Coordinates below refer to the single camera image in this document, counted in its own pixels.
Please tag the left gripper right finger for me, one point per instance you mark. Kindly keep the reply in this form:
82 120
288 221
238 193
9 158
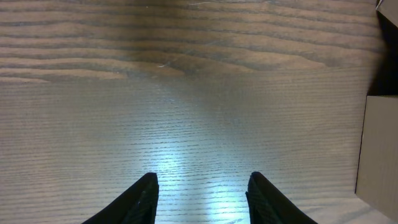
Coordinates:
268 205

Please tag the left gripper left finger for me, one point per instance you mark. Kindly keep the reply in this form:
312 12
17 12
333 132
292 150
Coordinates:
136 205

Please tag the open cardboard box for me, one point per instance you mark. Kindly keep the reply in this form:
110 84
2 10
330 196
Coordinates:
376 182

